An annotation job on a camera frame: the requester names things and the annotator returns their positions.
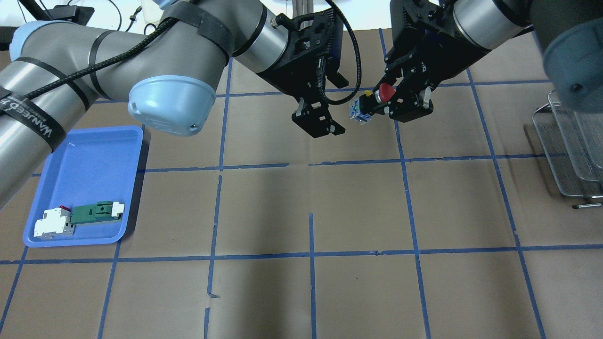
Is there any white circuit breaker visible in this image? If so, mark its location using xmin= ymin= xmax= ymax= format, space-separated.
xmin=33 ymin=205 xmax=75 ymax=240

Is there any green terminal block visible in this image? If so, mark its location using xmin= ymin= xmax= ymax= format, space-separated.
xmin=70 ymin=201 xmax=125 ymax=226

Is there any red emergency stop button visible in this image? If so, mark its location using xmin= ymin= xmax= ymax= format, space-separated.
xmin=349 ymin=83 xmax=396 ymax=124

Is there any blue plastic tray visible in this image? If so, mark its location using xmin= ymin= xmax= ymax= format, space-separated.
xmin=22 ymin=125 xmax=146 ymax=248

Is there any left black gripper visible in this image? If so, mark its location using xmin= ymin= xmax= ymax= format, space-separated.
xmin=259 ymin=10 xmax=349 ymax=138

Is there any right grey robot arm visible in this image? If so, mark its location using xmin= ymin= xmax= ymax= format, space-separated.
xmin=371 ymin=0 xmax=603 ymax=122

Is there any wire mesh shelf basket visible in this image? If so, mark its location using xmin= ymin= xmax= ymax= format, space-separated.
xmin=532 ymin=89 xmax=603 ymax=210

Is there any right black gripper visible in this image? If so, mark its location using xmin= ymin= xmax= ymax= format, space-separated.
xmin=375 ymin=0 xmax=472 ymax=123

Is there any black power adapter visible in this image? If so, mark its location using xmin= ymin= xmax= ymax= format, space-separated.
xmin=47 ymin=5 xmax=95 ymax=26

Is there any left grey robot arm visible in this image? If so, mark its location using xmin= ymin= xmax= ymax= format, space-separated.
xmin=1 ymin=0 xmax=347 ymax=207

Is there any aluminium frame post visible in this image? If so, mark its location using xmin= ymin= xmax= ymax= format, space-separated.
xmin=292 ymin=0 xmax=314 ymax=18

